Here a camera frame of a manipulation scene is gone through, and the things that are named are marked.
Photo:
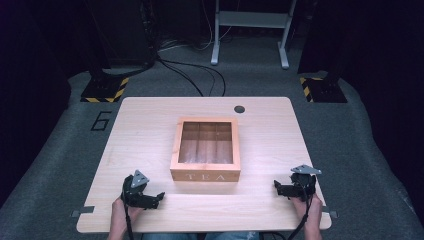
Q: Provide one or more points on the person's left hand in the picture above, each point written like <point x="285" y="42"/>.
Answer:
<point x="120" y="213"/>

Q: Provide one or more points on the dark cabinet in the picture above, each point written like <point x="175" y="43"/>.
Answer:
<point x="123" y="31"/>

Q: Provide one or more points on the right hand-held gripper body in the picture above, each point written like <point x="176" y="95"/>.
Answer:
<point x="302" y="184"/>

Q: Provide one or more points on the grey tape strip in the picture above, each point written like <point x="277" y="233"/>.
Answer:
<point x="82" y="211"/>
<point x="330" y="212"/>

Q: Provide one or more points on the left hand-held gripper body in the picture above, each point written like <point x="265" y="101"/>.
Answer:
<point x="136" y="190"/>

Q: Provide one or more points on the wooden tea box glass lid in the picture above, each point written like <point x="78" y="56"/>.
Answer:
<point x="205" y="176"/>

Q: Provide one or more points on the person's right hand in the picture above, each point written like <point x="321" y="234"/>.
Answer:
<point x="312" y="210"/>

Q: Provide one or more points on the white metal stand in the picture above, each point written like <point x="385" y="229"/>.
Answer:
<point x="250" y="19"/>

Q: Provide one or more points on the black base yellow striped edge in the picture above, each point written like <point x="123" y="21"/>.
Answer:
<point x="325" y="90"/>
<point x="104" y="89"/>

